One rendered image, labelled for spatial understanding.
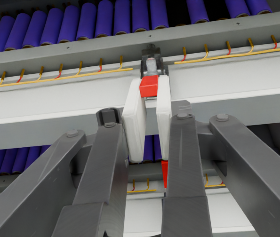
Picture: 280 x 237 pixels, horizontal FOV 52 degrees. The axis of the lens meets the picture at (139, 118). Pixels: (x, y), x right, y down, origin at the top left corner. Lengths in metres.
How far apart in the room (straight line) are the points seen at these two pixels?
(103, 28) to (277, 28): 0.17
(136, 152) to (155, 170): 0.25
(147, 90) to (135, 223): 0.26
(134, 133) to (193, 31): 0.16
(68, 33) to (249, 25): 0.18
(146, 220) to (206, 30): 0.25
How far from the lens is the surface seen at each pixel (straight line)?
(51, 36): 0.33
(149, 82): 0.19
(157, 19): 0.31
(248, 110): 0.28
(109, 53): 0.29
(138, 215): 0.41
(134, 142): 0.15
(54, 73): 0.31
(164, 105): 0.15
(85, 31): 0.32
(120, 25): 0.31
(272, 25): 0.30
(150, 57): 0.25
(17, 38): 0.36
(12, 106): 0.31
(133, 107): 0.15
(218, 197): 0.42
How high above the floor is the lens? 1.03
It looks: 35 degrees down
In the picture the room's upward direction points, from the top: 11 degrees counter-clockwise
